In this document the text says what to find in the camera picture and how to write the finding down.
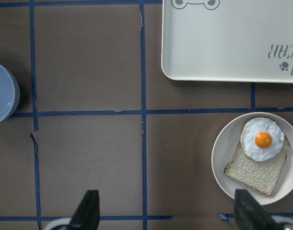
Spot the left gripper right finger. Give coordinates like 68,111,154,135
234,189,283,230

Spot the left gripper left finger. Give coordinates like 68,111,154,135
69,190,100,230

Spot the cream round plate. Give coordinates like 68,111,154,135
211,112,293,205

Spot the bottom bread slice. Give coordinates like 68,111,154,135
224,137,290,195

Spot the fake fried egg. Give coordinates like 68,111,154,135
240,117,285,161

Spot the blue bowl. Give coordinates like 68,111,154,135
0,64,20,122

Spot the cream rectangular bear tray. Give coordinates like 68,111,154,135
161,0,293,83

